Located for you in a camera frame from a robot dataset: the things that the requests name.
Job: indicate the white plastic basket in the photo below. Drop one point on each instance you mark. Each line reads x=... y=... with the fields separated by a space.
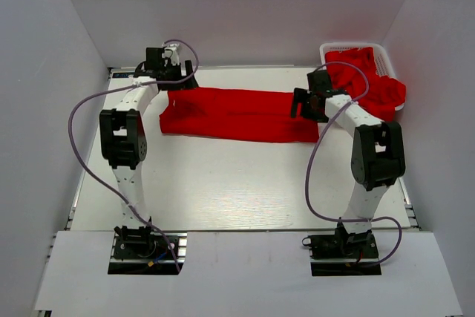
x=383 y=64

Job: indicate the red shirts pile in basket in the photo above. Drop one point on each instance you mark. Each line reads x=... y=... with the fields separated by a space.
x=385 y=92

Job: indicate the red t shirt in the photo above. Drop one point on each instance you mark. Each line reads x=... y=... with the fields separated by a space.
x=236 y=114

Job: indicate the blue table label sticker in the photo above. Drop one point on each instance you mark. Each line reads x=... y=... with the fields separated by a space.
x=122 y=75

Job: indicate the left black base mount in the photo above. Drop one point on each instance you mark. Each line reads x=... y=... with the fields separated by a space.
x=144 y=252

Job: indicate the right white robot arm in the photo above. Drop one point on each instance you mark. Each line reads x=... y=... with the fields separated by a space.
x=377 y=159

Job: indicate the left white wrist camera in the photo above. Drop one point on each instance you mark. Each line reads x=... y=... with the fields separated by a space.
x=171 y=54

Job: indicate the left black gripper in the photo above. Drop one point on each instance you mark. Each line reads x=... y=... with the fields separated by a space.
x=191 y=83

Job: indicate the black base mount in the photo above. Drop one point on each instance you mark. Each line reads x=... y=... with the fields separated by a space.
x=144 y=252
x=330 y=257

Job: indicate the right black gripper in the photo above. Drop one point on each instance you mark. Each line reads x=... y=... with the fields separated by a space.
x=300 y=96

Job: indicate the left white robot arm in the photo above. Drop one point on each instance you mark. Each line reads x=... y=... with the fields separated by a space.
x=122 y=133

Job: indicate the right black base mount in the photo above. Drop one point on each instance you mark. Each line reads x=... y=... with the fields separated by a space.
x=330 y=257

